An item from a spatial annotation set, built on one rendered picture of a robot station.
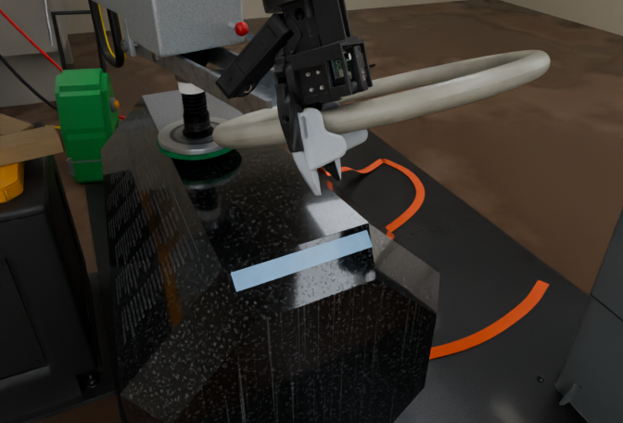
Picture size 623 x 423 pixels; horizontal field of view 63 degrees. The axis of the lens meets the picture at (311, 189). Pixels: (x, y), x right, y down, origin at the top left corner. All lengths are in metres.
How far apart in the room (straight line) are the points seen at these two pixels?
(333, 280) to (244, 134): 0.52
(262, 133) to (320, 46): 0.12
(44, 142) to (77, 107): 1.36
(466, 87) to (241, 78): 0.24
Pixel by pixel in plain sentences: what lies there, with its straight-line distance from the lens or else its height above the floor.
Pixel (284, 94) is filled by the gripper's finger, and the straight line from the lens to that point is 0.53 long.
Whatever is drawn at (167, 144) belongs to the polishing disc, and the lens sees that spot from 1.37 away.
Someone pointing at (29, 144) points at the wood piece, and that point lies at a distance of 1.63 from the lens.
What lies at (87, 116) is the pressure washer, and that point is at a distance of 2.97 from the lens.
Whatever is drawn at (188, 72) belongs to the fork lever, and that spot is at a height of 1.09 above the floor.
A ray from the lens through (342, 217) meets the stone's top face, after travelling 1.13.
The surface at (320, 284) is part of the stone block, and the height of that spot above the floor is 0.76.
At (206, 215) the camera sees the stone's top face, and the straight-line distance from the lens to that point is 1.16.
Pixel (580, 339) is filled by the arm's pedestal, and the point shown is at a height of 0.26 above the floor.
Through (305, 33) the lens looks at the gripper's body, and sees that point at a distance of 0.55.
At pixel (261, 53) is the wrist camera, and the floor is 1.30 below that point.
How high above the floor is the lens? 1.46
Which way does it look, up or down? 31 degrees down
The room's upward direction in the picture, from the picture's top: straight up
